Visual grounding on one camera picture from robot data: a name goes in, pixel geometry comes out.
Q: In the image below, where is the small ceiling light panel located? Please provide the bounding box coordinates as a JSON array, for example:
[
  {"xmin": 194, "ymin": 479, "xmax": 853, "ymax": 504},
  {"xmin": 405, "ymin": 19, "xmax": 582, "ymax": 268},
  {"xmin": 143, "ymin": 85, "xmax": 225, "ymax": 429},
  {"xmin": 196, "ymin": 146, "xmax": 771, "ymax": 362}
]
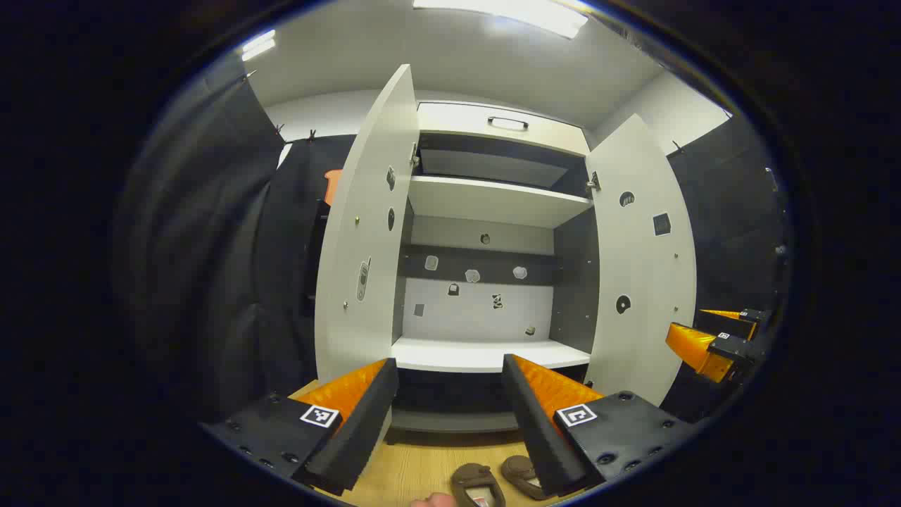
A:
[{"xmin": 241, "ymin": 29, "xmax": 277, "ymax": 63}]

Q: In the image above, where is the brown fuzzy shoe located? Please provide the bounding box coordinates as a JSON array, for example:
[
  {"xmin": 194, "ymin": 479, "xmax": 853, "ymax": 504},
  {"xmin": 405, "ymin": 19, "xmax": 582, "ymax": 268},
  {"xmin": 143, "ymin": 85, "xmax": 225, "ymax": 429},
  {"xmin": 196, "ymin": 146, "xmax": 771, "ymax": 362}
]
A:
[
  {"xmin": 450, "ymin": 463, "xmax": 507, "ymax": 507},
  {"xmin": 501, "ymin": 455, "xmax": 558, "ymax": 501}
]

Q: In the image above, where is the large ceiling light panel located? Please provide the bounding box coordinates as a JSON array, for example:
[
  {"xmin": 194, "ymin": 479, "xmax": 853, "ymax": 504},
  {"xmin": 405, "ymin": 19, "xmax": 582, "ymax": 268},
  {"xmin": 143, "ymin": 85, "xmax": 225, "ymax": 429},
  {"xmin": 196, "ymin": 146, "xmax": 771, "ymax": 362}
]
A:
[{"xmin": 412, "ymin": 0, "xmax": 589, "ymax": 40}]

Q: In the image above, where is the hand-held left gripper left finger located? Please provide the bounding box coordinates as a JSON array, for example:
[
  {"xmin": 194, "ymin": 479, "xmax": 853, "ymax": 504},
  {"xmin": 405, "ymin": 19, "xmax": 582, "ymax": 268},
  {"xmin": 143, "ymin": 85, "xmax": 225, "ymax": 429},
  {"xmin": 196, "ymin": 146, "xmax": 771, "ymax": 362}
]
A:
[{"xmin": 199, "ymin": 358, "xmax": 400, "ymax": 496}]

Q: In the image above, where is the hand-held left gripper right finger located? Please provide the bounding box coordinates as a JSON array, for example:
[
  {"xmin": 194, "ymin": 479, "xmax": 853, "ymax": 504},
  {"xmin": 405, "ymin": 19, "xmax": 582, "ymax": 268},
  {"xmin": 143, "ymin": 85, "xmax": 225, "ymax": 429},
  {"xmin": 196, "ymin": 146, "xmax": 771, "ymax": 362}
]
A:
[{"xmin": 501, "ymin": 353, "xmax": 694, "ymax": 498}]

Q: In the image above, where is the white cabinet door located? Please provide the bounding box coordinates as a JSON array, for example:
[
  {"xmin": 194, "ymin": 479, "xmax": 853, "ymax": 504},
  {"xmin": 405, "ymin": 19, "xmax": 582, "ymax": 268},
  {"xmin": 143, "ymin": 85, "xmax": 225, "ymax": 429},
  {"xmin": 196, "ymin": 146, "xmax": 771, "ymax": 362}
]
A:
[
  {"xmin": 584, "ymin": 114, "xmax": 698, "ymax": 408},
  {"xmin": 314, "ymin": 64, "xmax": 420, "ymax": 384}
]

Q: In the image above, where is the white shoe cabinet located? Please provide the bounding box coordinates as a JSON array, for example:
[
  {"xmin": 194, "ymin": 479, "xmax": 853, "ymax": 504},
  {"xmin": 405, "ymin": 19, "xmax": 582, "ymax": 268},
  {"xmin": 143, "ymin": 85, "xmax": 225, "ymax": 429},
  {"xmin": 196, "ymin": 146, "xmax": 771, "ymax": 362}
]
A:
[{"xmin": 391, "ymin": 101, "xmax": 599, "ymax": 434}]

